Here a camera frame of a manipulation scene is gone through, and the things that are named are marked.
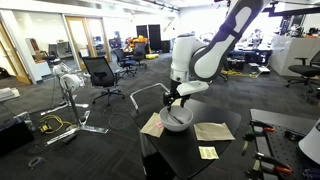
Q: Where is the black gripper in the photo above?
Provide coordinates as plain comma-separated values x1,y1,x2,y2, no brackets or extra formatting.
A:
162,78,191,113

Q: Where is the grey marker pen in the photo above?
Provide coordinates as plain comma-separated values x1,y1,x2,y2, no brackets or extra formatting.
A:
167,112,185,126

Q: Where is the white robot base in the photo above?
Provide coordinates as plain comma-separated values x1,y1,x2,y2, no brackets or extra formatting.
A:
297,117,320,166

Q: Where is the white round bowl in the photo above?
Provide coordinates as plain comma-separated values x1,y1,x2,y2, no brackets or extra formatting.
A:
158,105,194,133

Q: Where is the small tan paper napkin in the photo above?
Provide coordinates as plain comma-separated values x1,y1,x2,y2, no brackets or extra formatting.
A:
171,98,187,108

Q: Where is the tan napkin with pink mark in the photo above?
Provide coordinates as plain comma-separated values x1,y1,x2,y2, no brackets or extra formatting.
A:
139,112,165,139

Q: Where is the large tan paper napkin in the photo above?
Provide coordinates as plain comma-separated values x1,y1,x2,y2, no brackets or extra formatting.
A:
193,122,236,142

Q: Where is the black high-back office chair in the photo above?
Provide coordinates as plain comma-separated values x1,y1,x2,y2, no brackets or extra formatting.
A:
132,42,148,70

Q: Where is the small yellow paper note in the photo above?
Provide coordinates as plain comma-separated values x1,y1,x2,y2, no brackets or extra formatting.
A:
198,146,220,161

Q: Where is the office chair with blue seat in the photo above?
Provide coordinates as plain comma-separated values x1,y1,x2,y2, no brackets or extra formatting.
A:
112,48,138,79

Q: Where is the yellow machine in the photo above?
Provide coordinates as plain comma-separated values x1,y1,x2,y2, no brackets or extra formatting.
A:
125,34,150,52

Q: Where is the black mesh office chair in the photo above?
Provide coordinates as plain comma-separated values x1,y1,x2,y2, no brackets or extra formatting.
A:
81,55,126,107

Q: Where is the black clamp with orange tip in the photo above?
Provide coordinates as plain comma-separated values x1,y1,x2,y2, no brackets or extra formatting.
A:
249,119,276,134

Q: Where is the white stand with metal legs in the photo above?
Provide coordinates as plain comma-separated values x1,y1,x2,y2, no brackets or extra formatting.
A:
39,63,110,147

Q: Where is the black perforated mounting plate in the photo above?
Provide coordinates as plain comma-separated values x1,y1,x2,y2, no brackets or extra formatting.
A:
249,108,320,180

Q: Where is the white counter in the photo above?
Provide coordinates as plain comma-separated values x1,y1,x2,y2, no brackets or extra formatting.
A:
269,35,320,78

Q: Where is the black office chair with armrests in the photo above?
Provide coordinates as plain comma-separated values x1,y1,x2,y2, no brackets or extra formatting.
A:
285,49,320,94

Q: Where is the black box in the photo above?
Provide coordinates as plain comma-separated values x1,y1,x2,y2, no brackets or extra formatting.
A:
0,114,35,157

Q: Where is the white flat device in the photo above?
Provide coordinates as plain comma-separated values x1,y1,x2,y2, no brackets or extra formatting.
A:
0,86,21,103

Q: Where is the chrome metal rail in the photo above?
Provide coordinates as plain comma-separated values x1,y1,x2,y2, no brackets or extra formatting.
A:
129,82,171,113

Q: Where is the yellow floor cable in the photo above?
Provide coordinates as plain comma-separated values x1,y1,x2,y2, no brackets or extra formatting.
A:
221,67,260,80

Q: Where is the large black orange-handled clamp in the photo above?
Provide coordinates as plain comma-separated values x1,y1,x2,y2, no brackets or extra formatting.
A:
254,151,294,175

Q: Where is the yellow cable with plug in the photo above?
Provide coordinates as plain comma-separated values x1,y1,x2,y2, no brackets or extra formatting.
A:
39,114,73,135

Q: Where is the coiled black cable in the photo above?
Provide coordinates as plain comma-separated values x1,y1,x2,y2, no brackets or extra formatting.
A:
27,156,47,169

